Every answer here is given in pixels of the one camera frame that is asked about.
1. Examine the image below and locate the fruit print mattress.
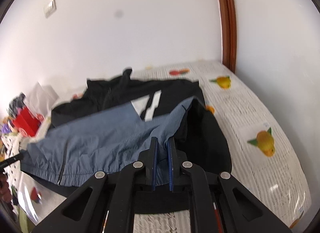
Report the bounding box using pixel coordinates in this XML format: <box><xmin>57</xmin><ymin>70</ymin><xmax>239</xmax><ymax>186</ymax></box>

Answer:
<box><xmin>19</xmin><ymin>59</ymin><xmax>312</xmax><ymax>233</ymax></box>

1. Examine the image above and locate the white plastic bag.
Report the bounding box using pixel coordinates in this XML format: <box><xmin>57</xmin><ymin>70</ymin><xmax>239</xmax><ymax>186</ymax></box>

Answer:
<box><xmin>27</xmin><ymin>82</ymin><xmax>60</xmax><ymax>114</ymax></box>

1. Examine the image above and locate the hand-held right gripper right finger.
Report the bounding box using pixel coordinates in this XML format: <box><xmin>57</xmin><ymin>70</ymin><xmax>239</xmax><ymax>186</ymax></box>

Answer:
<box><xmin>168</xmin><ymin>137</ymin><xmax>293</xmax><ymax>233</ymax></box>

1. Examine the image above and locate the brown wooden door frame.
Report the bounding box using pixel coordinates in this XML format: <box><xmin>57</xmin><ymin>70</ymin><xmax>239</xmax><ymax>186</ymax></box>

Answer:
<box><xmin>212</xmin><ymin>0</ymin><xmax>237</xmax><ymax>72</ymax></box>

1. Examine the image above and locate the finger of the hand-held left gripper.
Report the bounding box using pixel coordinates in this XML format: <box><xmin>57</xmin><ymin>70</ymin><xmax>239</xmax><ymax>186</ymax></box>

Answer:
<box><xmin>0</xmin><ymin>153</ymin><xmax>24</xmax><ymax>172</ymax></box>

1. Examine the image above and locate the red paper bag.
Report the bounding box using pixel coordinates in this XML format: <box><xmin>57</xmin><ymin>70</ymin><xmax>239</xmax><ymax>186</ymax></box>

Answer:
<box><xmin>12</xmin><ymin>106</ymin><xmax>42</xmax><ymax>138</ymax></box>

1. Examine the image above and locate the white wall switch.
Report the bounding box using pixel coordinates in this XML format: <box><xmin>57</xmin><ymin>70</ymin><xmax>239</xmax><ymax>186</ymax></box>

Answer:
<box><xmin>43</xmin><ymin>0</ymin><xmax>57</xmax><ymax>19</ymax></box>

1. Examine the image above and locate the green bed sheet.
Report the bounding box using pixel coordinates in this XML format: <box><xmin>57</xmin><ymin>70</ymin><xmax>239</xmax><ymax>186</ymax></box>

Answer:
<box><xmin>18</xmin><ymin>207</ymin><xmax>33</xmax><ymax>232</ymax></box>

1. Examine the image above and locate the person's left hand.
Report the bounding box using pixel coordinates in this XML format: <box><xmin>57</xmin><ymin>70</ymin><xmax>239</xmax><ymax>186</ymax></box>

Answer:
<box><xmin>0</xmin><ymin>172</ymin><xmax>12</xmax><ymax>203</ymax></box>

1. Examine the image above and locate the grey plaid cloth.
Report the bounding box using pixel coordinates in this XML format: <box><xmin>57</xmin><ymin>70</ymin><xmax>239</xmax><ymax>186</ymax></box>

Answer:
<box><xmin>7</xmin><ymin>92</ymin><xmax>27</xmax><ymax>114</ymax></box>

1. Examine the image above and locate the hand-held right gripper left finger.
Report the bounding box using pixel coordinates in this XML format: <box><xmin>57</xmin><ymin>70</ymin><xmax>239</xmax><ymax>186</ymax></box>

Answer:
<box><xmin>32</xmin><ymin>137</ymin><xmax>158</xmax><ymax>233</ymax></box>

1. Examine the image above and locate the white flower print quilt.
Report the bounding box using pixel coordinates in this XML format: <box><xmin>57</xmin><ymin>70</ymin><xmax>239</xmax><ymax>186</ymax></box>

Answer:
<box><xmin>0</xmin><ymin>133</ymin><xmax>30</xmax><ymax>223</ymax></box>

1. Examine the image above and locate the black white blue jacket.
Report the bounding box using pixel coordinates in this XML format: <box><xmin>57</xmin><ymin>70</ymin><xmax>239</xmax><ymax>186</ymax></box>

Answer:
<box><xmin>20</xmin><ymin>69</ymin><xmax>232</xmax><ymax>215</ymax></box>

